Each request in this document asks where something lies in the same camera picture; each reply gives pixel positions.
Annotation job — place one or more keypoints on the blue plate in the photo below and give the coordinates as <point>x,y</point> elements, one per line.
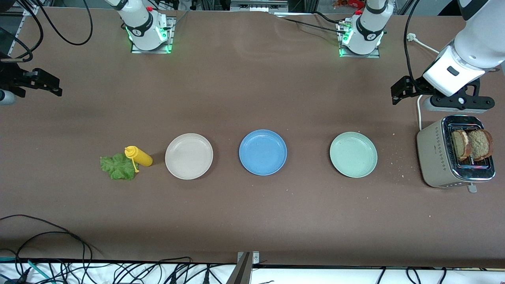
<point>262,153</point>

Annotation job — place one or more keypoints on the black left camera bracket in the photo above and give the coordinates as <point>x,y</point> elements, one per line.
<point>473,103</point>

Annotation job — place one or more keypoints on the beige chrome toaster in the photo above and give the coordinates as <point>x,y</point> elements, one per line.
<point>432,157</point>

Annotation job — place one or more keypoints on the light green plate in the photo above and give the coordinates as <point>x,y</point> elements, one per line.
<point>353,154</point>

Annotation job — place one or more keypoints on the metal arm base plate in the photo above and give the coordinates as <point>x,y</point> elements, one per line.
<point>171,39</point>
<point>371,55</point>

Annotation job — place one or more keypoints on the aluminium frame rail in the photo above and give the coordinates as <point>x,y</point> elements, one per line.
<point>24,27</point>

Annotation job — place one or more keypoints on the metal table edge bracket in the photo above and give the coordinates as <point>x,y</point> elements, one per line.
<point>242,272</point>

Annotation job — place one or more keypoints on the green lettuce leaf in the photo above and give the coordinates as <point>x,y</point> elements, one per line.
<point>116,167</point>

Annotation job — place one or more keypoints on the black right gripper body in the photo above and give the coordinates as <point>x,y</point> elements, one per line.
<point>12,75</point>

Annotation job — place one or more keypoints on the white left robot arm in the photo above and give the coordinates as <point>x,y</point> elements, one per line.
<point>477,43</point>

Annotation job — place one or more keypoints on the aluminium frame profile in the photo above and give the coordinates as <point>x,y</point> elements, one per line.
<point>258,6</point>

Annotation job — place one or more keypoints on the brown bread slice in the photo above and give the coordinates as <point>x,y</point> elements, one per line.
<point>480,144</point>
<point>459,145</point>

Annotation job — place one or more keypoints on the beige plate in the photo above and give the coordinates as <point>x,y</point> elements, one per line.
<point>188,156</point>

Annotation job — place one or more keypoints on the yellow squeeze bottle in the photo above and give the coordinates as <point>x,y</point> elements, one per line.
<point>143,157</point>

